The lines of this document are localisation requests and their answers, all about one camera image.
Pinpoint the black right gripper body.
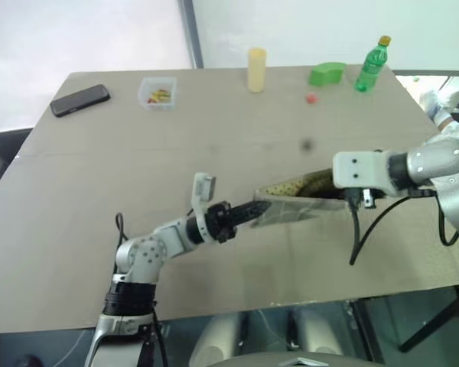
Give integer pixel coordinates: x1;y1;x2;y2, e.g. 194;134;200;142
343;186;386;211

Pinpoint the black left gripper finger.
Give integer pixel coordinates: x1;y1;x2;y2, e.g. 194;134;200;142
229;201;272;219
233;212;262;229

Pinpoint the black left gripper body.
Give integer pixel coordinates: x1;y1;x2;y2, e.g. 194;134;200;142
205;200;239;245

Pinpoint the clear plastic zip bag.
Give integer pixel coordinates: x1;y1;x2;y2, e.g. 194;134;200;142
250;167;348;230

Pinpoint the silver rounded robot leg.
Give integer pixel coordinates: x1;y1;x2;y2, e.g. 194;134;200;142
188;311;252;367
288;304;347;356

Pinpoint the person's white shoe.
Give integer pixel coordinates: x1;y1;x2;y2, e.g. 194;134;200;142
422;88;459;129

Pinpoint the green plastic block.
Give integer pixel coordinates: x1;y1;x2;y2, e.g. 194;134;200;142
308;61;347;87

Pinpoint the green plastic bottle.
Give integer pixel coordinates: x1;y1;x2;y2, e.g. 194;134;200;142
353;35;392;93

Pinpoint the yellow cylinder can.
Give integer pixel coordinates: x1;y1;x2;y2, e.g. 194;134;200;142
247;47;267;93

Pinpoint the black chair leg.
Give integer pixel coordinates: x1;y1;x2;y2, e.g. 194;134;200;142
399;284;459;353

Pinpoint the clear plastic box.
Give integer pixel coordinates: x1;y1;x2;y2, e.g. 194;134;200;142
138;76;177;112

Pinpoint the black smartphone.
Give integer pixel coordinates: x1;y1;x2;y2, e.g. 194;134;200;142
49;84;112;119

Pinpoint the dark furniture beside table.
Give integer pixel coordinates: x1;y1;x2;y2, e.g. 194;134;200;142
0;128;34;202

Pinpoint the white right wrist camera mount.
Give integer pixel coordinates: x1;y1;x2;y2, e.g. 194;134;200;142
331;149;399;198

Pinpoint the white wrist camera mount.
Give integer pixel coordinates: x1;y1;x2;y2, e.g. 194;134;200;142
191;172;219;235
331;149;399;198

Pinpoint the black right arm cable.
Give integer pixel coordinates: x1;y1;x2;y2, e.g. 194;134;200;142
348;186;459;266

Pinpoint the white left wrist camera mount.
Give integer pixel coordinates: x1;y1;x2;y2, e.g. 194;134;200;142
191;172;219;235

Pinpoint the grey window frame post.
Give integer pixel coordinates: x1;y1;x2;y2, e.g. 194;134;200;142
178;0;204;70

